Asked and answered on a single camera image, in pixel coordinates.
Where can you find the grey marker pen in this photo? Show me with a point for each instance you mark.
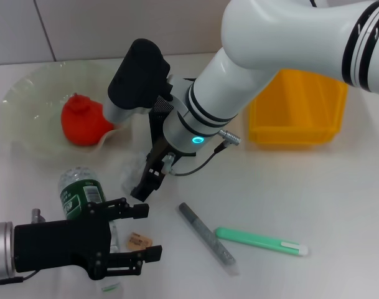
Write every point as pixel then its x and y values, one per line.
pixel 204 236

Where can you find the yellow plastic storage bin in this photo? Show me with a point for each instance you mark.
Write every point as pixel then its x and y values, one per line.
pixel 295 106

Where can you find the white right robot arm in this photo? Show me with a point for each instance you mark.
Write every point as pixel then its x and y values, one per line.
pixel 270 37

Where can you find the wavy glass fruit plate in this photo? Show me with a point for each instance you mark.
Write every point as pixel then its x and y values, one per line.
pixel 36 93

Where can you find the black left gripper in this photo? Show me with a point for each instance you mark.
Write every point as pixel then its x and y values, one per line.
pixel 58 243

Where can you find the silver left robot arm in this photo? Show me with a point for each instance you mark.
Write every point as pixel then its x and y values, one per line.
pixel 1 249

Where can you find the red-orange toy fruit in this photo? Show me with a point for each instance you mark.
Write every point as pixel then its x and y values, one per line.
pixel 83 121

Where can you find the green label water bottle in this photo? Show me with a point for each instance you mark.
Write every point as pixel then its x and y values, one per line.
pixel 77 199

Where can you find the wooden pencil sharpener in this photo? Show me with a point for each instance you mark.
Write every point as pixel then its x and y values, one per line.
pixel 139 241

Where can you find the mint green pen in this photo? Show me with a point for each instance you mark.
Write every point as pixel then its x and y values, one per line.
pixel 254 241

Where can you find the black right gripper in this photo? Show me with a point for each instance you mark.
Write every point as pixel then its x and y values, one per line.
pixel 159 159

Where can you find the silver right wrist plug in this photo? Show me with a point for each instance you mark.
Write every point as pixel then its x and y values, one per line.
pixel 229 134

